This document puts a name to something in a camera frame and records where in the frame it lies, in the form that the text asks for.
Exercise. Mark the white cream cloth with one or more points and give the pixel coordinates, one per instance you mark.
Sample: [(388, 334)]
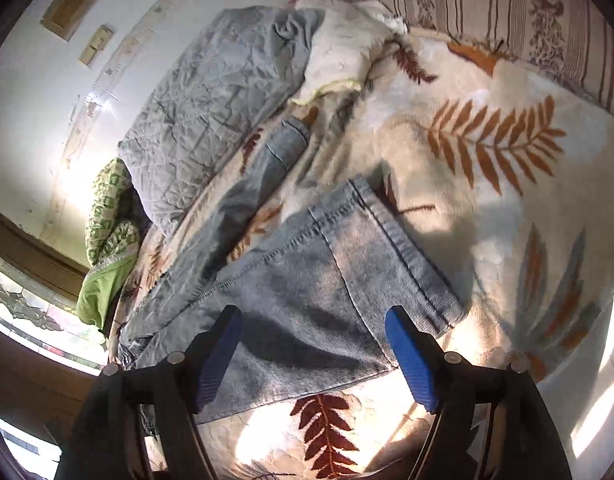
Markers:
[(350, 38)]

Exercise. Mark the grey quilted pillow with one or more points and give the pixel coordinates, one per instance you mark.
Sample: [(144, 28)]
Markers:
[(243, 66)]

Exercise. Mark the grey-blue denim pants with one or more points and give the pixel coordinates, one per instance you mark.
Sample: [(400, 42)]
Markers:
[(314, 294)]

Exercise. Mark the wall switch plate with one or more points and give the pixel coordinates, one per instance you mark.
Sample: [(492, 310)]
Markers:
[(97, 44)]

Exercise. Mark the green patterned quilt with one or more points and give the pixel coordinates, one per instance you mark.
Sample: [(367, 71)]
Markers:
[(112, 244)]

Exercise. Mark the striped floral bedsheet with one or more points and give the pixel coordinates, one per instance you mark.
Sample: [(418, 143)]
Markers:
[(570, 40)]

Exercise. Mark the wooden wall frame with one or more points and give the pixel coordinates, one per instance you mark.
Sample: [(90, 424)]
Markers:
[(77, 0)]

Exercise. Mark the cream leaf-print fleece blanket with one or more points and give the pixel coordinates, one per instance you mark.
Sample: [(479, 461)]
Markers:
[(505, 181)]

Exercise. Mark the stained glass window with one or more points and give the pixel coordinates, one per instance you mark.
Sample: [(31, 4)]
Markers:
[(48, 330)]

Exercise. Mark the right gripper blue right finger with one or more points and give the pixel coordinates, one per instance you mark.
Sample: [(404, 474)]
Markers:
[(418, 355)]

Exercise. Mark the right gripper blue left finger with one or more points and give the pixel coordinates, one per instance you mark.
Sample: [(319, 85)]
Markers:
[(209, 357)]

